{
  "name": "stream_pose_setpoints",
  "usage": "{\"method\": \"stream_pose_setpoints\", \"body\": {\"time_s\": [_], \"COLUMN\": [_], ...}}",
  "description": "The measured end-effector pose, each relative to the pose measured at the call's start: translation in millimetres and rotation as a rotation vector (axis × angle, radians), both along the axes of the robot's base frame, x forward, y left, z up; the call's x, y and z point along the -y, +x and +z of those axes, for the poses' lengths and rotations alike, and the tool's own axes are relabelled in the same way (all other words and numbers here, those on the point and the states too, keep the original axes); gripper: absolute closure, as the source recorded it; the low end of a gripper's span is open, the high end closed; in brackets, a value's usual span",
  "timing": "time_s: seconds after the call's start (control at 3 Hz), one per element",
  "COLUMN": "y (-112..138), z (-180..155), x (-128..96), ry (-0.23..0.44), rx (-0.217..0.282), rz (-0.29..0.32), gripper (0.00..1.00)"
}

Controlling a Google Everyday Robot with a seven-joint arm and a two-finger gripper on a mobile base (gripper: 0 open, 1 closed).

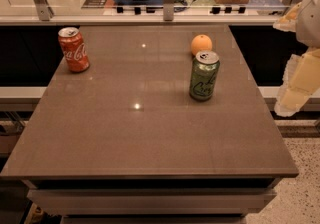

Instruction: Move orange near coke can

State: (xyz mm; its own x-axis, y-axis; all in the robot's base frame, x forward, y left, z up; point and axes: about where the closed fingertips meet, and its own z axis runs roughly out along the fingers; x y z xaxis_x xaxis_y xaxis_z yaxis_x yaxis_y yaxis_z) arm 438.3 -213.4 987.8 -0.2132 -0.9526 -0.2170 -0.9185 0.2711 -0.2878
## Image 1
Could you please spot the orange fruit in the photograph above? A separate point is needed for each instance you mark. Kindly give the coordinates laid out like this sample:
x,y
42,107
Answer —
x,y
201,42

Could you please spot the green soda can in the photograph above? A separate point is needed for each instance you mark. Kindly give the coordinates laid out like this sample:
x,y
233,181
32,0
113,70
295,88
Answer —
x,y
205,67

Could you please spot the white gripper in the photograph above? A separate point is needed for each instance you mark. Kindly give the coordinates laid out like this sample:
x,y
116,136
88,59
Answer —
x,y
310,23

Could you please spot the red coca-cola can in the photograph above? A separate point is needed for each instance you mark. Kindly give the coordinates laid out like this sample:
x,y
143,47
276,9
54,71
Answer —
x,y
73,48

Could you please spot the grey table drawer front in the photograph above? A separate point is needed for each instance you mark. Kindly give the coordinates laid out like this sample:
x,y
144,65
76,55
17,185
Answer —
x,y
152,202

